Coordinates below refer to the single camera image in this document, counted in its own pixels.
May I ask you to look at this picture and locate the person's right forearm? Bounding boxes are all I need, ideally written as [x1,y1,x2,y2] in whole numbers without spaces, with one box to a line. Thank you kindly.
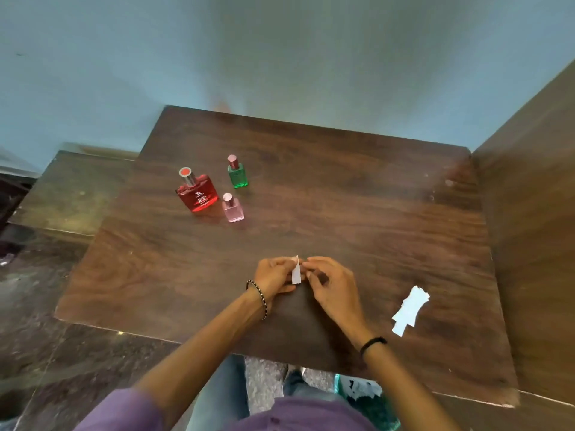
[362,341,461,431]

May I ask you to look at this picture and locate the person's left hand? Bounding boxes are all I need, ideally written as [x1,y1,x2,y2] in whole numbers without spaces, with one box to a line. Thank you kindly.
[253,257,300,306]

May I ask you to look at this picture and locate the low wooden side table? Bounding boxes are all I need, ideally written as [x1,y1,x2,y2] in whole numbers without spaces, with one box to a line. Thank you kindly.
[8,143,141,238]

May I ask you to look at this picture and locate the pink perfume bottle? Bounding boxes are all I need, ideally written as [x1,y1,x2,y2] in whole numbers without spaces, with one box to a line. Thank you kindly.
[221,193,245,223]

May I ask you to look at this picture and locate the person's left forearm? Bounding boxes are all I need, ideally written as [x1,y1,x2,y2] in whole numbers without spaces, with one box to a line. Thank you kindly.
[134,288,270,422]

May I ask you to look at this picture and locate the purple shirt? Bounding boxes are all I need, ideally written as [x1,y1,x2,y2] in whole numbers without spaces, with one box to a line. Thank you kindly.
[73,388,379,431]

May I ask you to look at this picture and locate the red perfume bottle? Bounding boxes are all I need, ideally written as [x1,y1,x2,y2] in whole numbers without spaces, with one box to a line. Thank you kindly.
[175,167,219,213]

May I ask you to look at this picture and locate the blue jeans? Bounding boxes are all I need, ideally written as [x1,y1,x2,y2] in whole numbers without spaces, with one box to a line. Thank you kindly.
[185,354,347,431]

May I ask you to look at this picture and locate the green bin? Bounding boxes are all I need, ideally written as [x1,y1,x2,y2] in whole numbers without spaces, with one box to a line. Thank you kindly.
[334,374,401,431]

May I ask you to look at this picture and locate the brown wooden cabinet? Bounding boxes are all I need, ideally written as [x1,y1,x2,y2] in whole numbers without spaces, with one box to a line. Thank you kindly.
[433,58,575,431]

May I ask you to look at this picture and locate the green perfume bottle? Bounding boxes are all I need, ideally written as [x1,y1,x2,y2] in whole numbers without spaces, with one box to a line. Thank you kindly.
[227,154,249,189]

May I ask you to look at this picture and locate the black beaded bracelet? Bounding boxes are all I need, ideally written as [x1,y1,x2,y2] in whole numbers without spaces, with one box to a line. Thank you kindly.
[246,280,269,321]

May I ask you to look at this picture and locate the person's right hand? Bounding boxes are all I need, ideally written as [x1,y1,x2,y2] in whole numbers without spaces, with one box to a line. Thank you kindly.
[301,257,376,346]

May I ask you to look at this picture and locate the black wristband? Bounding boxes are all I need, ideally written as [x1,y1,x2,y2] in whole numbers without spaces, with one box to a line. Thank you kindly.
[360,337,388,356]

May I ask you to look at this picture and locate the pile of white paper pieces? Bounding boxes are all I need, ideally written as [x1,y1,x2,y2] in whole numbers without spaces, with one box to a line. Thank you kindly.
[391,286,430,337]

